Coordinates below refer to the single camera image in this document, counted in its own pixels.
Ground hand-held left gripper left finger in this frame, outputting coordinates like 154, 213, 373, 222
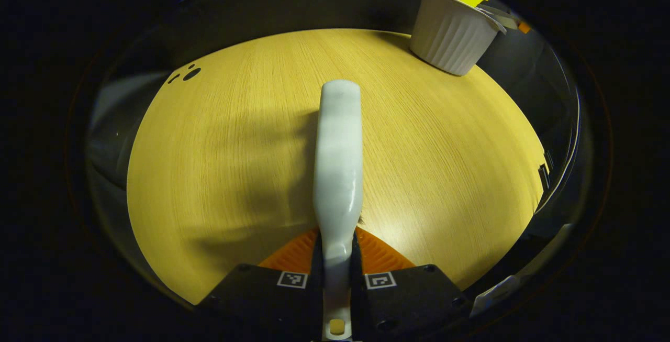
198, 227, 323, 340

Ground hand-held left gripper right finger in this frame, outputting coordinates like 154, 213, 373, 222
350, 227, 472, 338

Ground white ribbed garbage bin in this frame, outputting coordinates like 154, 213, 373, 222
409, 0, 507, 76

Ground small white broom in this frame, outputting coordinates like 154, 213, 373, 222
312, 80, 364, 341

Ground white flat piece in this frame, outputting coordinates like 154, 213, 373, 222
470, 274, 524, 317

